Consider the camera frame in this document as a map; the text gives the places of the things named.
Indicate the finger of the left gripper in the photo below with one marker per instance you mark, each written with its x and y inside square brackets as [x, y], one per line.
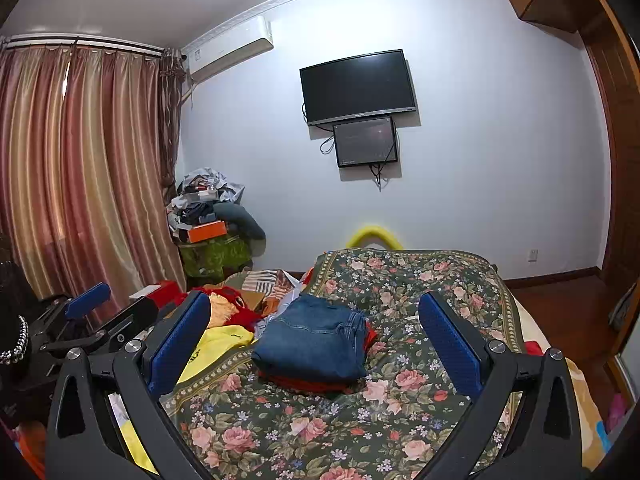
[63, 317]
[125, 325]

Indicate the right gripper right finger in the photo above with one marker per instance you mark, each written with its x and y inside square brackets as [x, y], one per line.
[543, 441]

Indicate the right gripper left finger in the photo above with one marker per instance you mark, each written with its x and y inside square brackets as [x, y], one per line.
[84, 440]

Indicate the blue denim jacket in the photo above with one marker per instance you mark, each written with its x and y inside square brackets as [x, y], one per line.
[314, 339]

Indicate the red white box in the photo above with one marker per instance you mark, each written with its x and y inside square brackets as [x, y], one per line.
[162, 293]

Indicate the yellow garment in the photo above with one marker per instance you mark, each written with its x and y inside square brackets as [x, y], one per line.
[214, 343]

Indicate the pink slipper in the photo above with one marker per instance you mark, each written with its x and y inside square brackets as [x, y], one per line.
[616, 412]

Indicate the red plush parrot toy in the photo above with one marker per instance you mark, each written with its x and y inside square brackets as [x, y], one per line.
[228, 309]

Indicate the green cloth covered cabinet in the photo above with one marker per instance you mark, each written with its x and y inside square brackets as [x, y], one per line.
[216, 258]

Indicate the orange box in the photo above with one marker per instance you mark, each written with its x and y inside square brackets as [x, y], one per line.
[207, 231]

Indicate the cluttered pile on cabinet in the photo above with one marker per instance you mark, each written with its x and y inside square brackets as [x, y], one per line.
[207, 195]

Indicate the red folded garment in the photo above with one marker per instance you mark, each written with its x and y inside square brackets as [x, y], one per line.
[323, 385]

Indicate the floral green bedspread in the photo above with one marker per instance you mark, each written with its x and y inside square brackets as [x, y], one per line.
[392, 423]

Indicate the grey bag on floor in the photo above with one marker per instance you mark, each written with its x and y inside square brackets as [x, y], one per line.
[617, 316]

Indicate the striped pink curtain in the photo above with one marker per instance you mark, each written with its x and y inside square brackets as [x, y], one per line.
[89, 140]

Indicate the yellow curved headboard tube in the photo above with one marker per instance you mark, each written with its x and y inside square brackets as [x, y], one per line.
[376, 234]

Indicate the white air conditioner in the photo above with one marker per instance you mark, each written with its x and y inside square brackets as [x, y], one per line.
[210, 57]

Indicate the brown wooden door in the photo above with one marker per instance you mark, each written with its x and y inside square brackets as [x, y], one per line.
[620, 96]

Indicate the white wall socket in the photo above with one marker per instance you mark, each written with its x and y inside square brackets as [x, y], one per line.
[533, 254]

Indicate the small black wall monitor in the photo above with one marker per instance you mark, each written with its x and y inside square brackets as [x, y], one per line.
[365, 142]

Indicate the large black wall television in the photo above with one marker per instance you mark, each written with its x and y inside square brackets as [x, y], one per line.
[360, 86]

